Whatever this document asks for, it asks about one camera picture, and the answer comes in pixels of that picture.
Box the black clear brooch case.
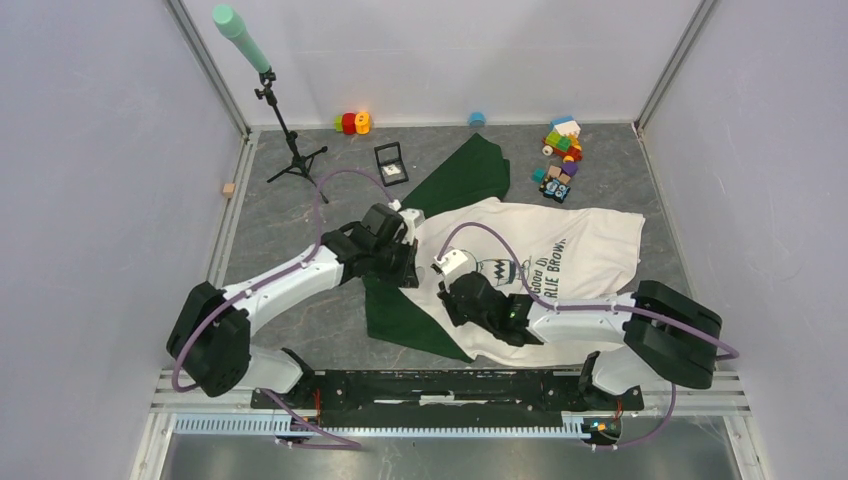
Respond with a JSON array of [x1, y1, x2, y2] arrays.
[[374, 141, 409, 187]]

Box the white and green t-shirt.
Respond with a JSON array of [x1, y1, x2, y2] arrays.
[[363, 134, 645, 367]]

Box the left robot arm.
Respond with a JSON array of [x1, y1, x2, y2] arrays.
[[166, 201, 425, 408]]

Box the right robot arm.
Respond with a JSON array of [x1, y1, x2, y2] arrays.
[[438, 272, 723, 408]]

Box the black tripod stand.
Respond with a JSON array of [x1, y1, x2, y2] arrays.
[[254, 67, 329, 204]]

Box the black blue patterned block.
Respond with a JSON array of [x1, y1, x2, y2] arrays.
[[539, 179, 571, 204]]

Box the red cylinder toy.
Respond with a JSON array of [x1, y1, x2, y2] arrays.
[[339, 112, 357, 135]]

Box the blue cylinder toy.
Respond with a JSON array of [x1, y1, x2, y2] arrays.
[[467, 111, 486, 128]]

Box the purple cube block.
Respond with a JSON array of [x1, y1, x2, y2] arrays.
[[561, 161, 579, 177]]

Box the small wooden cube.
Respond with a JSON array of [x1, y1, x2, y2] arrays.
[[221, 183, 236, 199]]

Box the colourful brick toy train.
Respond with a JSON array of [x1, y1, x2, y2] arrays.
[[542, 130, 583, 162]]

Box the white blue brick block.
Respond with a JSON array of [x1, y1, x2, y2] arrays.
[[550, 116, 581, 138]]

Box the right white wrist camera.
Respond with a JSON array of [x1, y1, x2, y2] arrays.
[[431, 249, 474, 283]]

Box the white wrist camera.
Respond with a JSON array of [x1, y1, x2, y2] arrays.
[[388, 200, 425, 245], [431, 249, 474, 283]]

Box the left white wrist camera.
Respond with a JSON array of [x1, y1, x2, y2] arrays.
[[388, 200, 425, 245]]

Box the orange ring toy block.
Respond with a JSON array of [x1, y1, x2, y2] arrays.
[[354, 111, 372, 135]]

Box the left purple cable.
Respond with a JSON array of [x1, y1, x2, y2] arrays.
[[170, 168, 399, 452]]

